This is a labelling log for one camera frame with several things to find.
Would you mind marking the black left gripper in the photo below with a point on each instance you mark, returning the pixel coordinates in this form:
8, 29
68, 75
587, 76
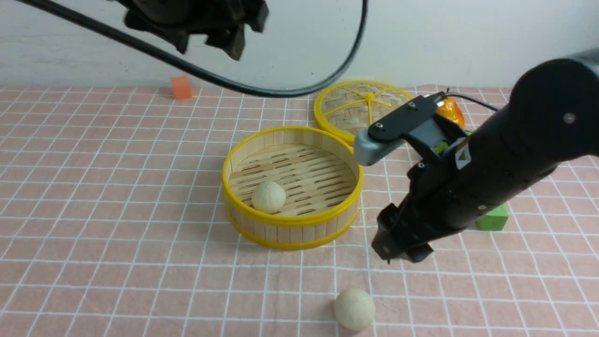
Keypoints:
221, 21

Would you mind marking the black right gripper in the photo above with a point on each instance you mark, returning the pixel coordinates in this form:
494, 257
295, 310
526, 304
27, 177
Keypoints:
434, 208

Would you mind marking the white bun front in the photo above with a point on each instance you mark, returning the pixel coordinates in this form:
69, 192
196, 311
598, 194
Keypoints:
354, 309

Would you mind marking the white bun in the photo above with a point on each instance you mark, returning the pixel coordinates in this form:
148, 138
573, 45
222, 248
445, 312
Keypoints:
354, 309
268, 197

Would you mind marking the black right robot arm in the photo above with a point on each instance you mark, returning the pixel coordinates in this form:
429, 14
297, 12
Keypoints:
551, 117

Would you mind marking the yellow-rimmed woven steamer lid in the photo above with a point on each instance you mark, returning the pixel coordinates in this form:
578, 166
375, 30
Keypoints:
347, 108

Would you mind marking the yellow-rimmed bamboo steamer tray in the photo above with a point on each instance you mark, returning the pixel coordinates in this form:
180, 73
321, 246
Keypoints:
318, 172

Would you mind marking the green cube block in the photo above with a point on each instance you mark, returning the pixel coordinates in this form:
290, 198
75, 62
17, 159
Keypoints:
494, 221

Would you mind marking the green toy watermelon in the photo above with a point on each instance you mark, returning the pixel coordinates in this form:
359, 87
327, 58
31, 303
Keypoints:
441, 148

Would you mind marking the orange cube block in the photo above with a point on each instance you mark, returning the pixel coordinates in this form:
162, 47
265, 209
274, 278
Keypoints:
181, 88

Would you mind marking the orange toy pear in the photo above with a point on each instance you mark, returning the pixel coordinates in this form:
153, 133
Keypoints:
449, 110

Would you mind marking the pink checkered tablecloth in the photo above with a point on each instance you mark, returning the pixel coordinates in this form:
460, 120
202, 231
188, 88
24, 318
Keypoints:
113, 225

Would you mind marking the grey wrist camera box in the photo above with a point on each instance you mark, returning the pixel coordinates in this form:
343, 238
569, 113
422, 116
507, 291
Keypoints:
417, 123

